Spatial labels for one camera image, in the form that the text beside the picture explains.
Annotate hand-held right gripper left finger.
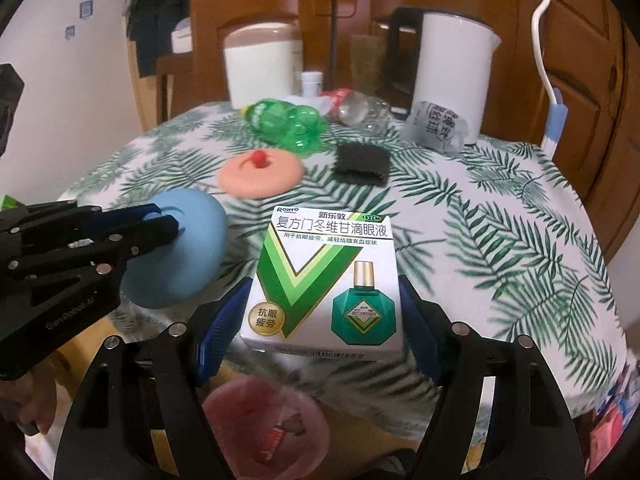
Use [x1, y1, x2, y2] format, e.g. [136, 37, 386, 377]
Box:
[52, 276, 256, 480]

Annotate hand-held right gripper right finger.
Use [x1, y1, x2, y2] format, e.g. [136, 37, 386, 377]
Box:
[397, 274, 596, 480]

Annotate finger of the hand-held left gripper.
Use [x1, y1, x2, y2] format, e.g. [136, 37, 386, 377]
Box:
[0, 216, 180, 311]
[0, 199, 164, 247]

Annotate blue round silicone lid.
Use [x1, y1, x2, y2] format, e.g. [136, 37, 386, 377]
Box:
[119, 190, 231, 309]

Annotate pink trash bin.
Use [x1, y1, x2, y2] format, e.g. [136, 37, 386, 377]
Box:
[202, 377, 331, 480]

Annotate white green eye drop box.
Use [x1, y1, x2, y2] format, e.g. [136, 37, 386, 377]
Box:
[239, 205, 405, 361]

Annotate pink lid with red knob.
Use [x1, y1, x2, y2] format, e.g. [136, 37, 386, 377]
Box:
[218, 150, 306, 200]

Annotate crushed green plastic bottle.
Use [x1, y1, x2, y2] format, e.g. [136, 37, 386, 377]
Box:
[242, 100, 326, 154]

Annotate black sponge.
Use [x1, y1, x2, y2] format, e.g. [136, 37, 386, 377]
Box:
[332, 144, 392, 186]

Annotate translucent plastic packet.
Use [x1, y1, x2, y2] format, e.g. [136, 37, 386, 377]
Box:
[404, 100, 472, 154]

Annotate clear bottle with red label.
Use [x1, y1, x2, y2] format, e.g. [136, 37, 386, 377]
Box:
[320, 87, 393, 131]

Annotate person's left forearm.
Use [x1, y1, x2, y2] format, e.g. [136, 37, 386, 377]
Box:
[0, 377, 57, 436]

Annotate wooden chair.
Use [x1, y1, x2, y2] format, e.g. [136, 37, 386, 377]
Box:
[154, 54, 193, 128]

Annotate leaf printed tablecloth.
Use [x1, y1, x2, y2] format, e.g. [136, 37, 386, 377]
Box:
[55, 92, 638, 422]

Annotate dark hanging clothes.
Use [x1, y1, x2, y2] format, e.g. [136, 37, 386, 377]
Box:
[127, 0, 175, 79]

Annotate white storage box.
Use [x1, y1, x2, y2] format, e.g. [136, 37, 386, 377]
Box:
[171, 17, 194, 54]

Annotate white container with beige lid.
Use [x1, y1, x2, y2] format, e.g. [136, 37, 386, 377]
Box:
[222, 25, 304, 109]

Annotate small white bottle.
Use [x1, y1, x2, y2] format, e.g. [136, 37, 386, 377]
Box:
[300, 71, 324, 97]

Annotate clear glass vase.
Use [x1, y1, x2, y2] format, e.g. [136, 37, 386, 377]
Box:
[350, 34, 388, 95]

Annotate white electric kettle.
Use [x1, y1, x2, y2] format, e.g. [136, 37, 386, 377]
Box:
[387, 7, 502, 147]

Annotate brown wooden wardrobe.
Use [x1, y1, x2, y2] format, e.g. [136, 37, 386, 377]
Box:
[187, 0, 640, 266]

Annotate white cable with blue sleeves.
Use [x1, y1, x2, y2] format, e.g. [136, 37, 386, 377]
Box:
[531, 0, 569, 154]

